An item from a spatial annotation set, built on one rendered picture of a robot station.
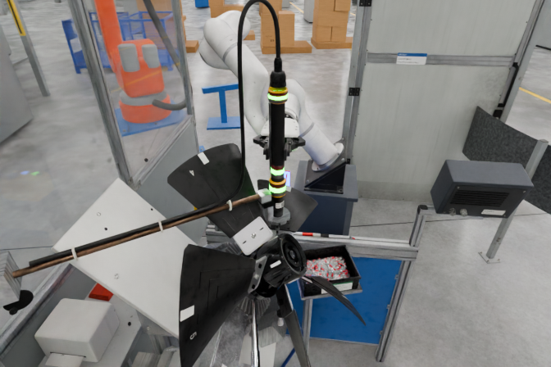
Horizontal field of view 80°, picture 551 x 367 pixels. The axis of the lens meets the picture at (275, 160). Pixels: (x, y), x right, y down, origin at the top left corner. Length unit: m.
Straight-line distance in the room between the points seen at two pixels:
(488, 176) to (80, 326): 1.37
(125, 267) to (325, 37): 8.46
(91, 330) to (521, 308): 2.40
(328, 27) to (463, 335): 7.68
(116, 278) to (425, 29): 2.35
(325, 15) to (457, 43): 6.45
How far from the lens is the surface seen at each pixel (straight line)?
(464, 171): 1.33
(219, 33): 1.13
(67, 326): 1.22
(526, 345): 2.58
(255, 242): 0.89
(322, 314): 1.87
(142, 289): 0.90
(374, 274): 1.63
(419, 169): 3.06
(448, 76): 2.77
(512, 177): 1.39
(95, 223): 0.90
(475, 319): 2.55
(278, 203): 0.88
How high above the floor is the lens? 1.86
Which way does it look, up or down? 31 degrees down
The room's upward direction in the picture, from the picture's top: straight up
